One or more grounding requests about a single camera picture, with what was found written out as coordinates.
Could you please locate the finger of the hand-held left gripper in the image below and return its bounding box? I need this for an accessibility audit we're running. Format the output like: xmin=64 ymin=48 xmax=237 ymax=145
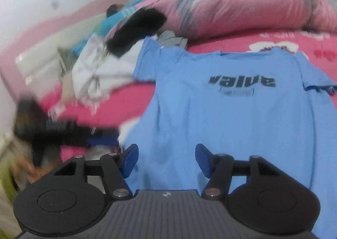
xmin=88 ymin=128 xmax=119 ymax=148

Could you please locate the light grey garment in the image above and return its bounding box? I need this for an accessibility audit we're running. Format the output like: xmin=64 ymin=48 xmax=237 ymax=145
xmin=157 ymin=30 xmax=188 ymax=50

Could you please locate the beige pillow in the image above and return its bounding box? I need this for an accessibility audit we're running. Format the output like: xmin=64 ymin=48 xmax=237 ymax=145
xmin=62 ymin=73 xmax=77 ymax=103

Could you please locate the pink and grey floral duvet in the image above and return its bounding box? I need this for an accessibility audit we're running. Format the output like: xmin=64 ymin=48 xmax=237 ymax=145
xmin=105 ymin=0 xmax=337 ymax=40

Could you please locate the white garment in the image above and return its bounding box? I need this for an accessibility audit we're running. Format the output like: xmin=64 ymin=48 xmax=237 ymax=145
xmin=72 ymin=35 xmax=148 ymax=102

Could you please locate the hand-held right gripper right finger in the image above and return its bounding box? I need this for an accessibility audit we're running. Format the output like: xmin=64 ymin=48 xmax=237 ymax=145
xmin=195 ymin=144 xmax=281 ymax=199

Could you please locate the green patterned pillow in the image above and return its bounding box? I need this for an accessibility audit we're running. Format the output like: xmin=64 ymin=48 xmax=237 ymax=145
xmin=57 ymin=47 xmax=79 ymax=76

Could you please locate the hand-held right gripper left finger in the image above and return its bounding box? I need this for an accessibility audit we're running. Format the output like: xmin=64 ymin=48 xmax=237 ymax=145
xmin=54 ymin=144 xmax=139 ymax=199

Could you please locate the blue t-shirt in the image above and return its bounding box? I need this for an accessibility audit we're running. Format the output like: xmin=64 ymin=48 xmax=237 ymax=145
xmin=126 ymin=37 xmax=337 ymax=239

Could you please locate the black garment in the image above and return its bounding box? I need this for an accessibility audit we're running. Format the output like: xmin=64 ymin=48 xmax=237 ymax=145
xmin=105 ymin=8 xmax=167 ymax=58

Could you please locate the pink floral fleece blanket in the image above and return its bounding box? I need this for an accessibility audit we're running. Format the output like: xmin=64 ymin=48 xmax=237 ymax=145
xmin=39 ymin=30 xmax=337 ymax=163

